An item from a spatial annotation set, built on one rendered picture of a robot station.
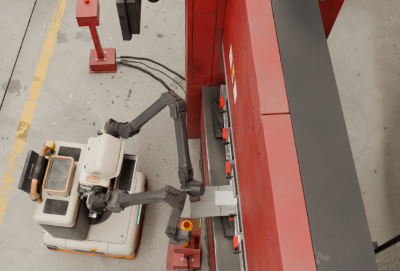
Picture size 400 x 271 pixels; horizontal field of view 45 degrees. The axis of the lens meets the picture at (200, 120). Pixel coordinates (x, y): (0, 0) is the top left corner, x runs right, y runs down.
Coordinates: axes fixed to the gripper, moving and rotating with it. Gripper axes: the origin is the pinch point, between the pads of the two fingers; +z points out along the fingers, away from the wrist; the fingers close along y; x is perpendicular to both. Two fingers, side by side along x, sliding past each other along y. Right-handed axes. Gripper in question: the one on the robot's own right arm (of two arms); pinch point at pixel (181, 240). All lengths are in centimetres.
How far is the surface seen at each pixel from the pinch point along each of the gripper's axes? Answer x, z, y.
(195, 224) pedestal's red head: 11.2, 4.0, 7.0
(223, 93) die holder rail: 94, -11, 25
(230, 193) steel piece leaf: 24.6, -12.7, 31.3
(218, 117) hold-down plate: 79, -5, 21
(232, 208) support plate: 15.8, -12.1, 32.7
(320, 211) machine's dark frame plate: -21, -134, 81
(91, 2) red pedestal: 179, -20, -79
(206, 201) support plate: 19.3, -16.0, 17.8
